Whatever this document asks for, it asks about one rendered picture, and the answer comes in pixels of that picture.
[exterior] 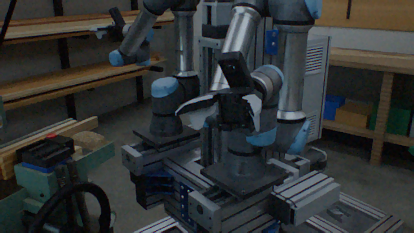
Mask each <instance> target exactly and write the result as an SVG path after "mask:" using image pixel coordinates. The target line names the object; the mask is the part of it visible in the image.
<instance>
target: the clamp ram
mask: <svg viewBox="0 0 414 233"><path fill-rule="evenodd" d="M42 143H45V140H44V139H40V140H37V141H35V142H33V143H31V144H28V145H26V146H24V147H22V148H19V149H18V150H16V155H17V161H18V164H20V162H23V160H22V156H21V153H23V152H24V151H25V150H31V149H32V148H35V147H37V146H38V145H40V144H42Z"/></svg>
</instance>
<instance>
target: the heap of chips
mask: <svg viewBox="0 0 414 233"><path fill-rule="evenodd" d="M70 138H73V140H74V146H78V147H82V148H85V149H88V150H93V151H94V150H97V149H98V148H100V147H102V146H103V145H104V144H107V143H108V142H110V140H106V139H105V137H104V136H102V135H100V134H97V133H93V132H90V131H82V132H80V133H77V134H75V135H73V136H71V137H70Z"/></svg>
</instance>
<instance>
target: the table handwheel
mask: <svg viewBox="0 0 414 233"><path fill-rule="evenodd" d="M79 192H89V193H91V194H93V196H95V197H96V198H97V200H98V202H99V204H100V208H101V215H102V216H101V225H100V230H99V232H86V231H85V228H84V227H82V226H80V225H76V224H74V217H73V211H72V194H76V193H79ZM64 200H65V203H66V209H67V223H66V224H65V225H63V224H61V223H57V222H55V221H53V220H50V219H48V218H49V216H50V214H51V213H52V212H53V210H54V209H55V208H56V207H57V206H58V205H59V204H60V203H62V202H63V201H64ZM21 222H22V224H24V225H27V226H30V227H29V228H28V230H27V233H40V232H41V231H42V232H46V233H108V232H109V227H110V222H111V209H110V204H109V200H108V197H107V195H106V193H105V192H104V191H103V190H102V189H101V188H100V187H99V186H98V185H97V184H93V183H92V182H89V181H78V183H72V184H70V185H68V186H65V187H64V188H62V189H60V190H58V191H57V192H56V193H54V194H53V195H52V196H51V197H49V198H48V200H47V202H46V203H44V204H43V205H42V207H41V208H40V209H39V210H38V212H37V214H35V213H32V212H25V213H24V214H23V217H22V219H21Z"/></svg>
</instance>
